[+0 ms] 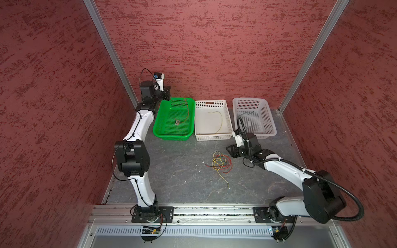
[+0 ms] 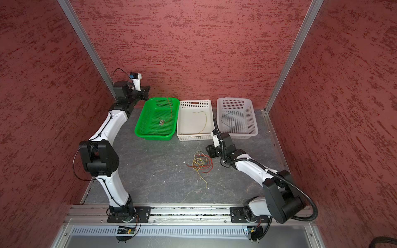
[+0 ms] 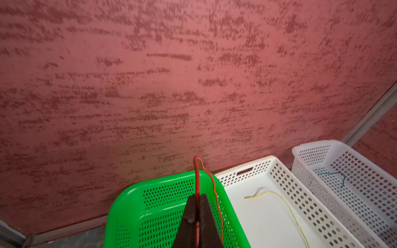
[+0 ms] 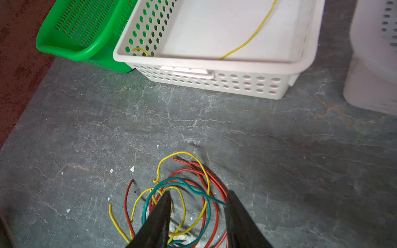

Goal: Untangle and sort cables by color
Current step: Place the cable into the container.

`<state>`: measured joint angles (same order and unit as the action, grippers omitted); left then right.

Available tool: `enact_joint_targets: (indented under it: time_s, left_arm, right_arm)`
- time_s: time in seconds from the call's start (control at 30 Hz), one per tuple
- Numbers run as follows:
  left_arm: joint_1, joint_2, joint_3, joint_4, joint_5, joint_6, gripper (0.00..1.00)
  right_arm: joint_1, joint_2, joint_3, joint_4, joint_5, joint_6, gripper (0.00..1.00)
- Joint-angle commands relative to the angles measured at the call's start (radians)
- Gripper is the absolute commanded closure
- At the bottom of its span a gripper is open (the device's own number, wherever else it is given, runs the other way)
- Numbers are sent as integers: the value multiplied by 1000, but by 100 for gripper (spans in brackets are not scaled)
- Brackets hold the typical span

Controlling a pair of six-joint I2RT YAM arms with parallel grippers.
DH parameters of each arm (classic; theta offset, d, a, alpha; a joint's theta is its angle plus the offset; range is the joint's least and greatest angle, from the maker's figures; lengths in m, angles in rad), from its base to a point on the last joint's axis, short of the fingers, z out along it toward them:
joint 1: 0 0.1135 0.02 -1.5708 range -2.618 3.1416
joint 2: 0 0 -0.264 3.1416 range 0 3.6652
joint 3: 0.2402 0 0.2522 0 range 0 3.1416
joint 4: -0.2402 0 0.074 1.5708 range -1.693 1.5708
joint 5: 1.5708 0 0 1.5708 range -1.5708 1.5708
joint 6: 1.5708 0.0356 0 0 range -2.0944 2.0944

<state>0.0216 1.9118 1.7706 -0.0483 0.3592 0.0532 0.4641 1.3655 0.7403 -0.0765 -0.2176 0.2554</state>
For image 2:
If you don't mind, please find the yellow wire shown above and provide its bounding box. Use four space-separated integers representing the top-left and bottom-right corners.
193 111 208 134
191 151 208 189

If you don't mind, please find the dark green wire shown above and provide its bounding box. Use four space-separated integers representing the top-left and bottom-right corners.
221 111 240 128

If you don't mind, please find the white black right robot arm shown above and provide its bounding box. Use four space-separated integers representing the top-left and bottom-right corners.
206 133 306 224

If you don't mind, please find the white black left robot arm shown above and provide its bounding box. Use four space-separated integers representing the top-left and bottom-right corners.
76 81 151 223

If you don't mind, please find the green plastic basket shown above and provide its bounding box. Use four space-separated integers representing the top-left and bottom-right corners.
134 98 180 141

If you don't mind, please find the cream perforated basket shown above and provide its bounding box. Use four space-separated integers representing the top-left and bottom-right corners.
176 100 215 142

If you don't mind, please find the translucent white slotted basket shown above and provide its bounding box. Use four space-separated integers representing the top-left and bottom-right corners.
217 98 258 140

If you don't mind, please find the right small circuit board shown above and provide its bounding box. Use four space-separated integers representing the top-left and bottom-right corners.
245 226 263 242

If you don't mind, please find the small circuit board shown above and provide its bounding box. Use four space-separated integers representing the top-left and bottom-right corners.
116 226 136 235
245 226 263 242

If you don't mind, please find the left small circuit board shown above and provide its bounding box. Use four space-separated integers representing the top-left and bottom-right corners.
116 226 136 235

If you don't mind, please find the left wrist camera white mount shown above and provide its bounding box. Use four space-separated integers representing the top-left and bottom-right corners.
129 72 142 92

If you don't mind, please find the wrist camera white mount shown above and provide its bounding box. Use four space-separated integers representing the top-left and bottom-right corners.
129 72 142 92
211 129 220 147

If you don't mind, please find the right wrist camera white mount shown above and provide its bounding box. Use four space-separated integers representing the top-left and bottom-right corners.
211 129 220 147

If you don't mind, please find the black corrugated cable conduit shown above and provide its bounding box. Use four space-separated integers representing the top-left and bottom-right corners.
212 117 319 222

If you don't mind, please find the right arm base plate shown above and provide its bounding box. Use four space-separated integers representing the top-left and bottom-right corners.
230 207 270 224

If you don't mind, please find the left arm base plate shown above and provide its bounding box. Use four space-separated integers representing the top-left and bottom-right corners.
107 206 152 224

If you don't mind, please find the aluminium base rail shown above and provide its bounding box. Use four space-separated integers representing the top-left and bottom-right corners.
53 204 325 248

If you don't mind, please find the aluminium corner post left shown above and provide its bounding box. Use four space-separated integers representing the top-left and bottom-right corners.
57 0 115 98

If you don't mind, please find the aluminium corner post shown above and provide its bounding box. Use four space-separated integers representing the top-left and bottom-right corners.
264 0 324 114
57 0 115 98

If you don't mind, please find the white slotted cable duct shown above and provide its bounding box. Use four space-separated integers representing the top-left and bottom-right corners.
70 225 247 239

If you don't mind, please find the aluminium corner post right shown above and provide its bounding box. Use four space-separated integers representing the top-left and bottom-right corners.
264 0 324 114

